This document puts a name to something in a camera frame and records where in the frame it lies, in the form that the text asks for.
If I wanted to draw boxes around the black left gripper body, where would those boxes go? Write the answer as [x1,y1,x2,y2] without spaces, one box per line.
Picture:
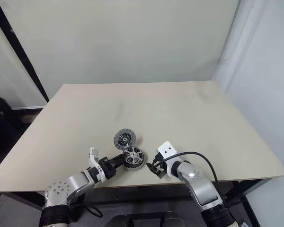
[98,156,117,181]

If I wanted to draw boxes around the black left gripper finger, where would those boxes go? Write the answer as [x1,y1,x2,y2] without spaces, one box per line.
[112,158,127,170]
[108,153,127,165]

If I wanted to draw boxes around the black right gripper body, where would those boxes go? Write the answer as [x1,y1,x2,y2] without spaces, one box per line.
[152,152,169,172]

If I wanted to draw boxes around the spoked silver black rotor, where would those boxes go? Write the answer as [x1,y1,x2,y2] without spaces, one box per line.
[122,146,146,169]

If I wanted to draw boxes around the grey round housing lid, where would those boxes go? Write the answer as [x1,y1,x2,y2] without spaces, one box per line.
[113,128,137,151]

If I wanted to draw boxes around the dark rounded shape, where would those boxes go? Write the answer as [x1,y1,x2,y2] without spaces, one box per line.
[164,211,182,227]
[108,214,132,227]

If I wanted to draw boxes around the beige table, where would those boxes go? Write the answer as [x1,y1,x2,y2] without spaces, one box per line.
[0,81,284,192]

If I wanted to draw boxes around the black diagonal pole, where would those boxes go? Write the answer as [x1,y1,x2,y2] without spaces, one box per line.
[0,0,50,103]

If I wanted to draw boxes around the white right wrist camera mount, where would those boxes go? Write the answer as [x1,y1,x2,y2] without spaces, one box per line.
[157,141,180,178]

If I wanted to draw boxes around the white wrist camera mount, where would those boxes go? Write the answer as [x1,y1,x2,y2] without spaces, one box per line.
[87,147,104,183]
[157,141,180,178]

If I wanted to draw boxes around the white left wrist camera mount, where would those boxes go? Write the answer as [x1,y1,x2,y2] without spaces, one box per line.
[87,147,104,183]

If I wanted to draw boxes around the black table frame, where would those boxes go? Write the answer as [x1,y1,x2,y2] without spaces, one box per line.
[0,178,264,227]

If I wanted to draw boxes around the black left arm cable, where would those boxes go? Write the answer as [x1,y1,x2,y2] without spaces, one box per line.
[80,202,104,218]

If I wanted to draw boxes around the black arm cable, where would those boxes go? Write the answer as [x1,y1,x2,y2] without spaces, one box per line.
[162,152,231,207]
[80,202,104,218]

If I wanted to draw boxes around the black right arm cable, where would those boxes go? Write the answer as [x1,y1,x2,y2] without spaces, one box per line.
[162,152,231,207]

